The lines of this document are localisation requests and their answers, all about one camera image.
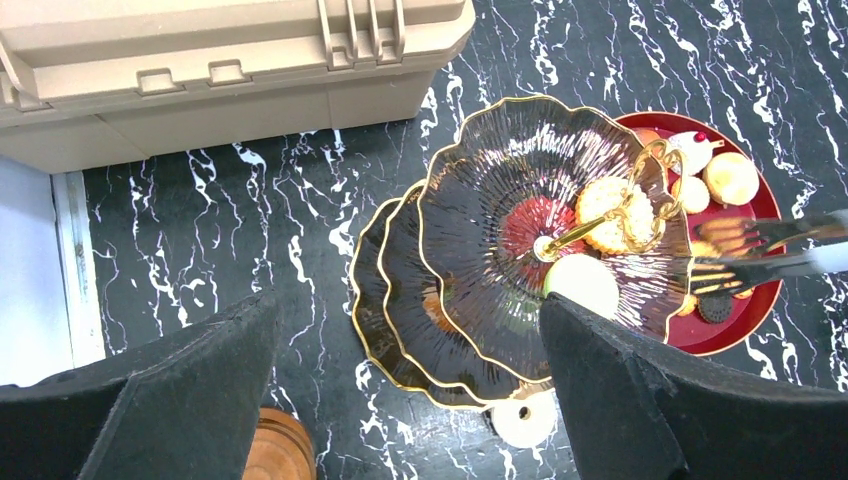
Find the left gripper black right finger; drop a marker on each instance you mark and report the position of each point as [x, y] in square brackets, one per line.
[635, 408]

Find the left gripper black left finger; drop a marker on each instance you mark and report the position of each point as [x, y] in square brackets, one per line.
[184, 406]

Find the green macaron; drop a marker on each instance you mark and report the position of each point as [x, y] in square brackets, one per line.
[586, 281]

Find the three tier glass stand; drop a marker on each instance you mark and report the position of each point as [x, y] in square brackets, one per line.
[441, 308]

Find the dark red round tray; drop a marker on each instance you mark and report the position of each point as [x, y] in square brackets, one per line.
[691, 333]

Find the tan plastic toolbox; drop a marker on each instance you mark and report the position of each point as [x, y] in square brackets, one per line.
[87, 84]

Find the brown round wooden coaster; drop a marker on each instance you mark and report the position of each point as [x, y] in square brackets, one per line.
[282, 449]

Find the dark chocolate sandwich cookie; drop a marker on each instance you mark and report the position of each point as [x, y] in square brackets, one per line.
[715, 309]

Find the yellow round cracker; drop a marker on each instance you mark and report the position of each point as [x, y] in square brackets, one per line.
[719, 238]

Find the yellow cracker under chocolate cookie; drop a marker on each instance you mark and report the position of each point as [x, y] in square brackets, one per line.
[627, 217]

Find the yellow cracker top edge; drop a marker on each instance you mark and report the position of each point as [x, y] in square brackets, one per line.
[692, 193]

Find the orange tart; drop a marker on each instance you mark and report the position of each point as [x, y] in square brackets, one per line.
[731, 179]

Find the white cream cake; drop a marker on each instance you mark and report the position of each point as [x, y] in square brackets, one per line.
[697, 149]

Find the golden croissant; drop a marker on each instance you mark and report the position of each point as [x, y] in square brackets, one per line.
[647, 135]

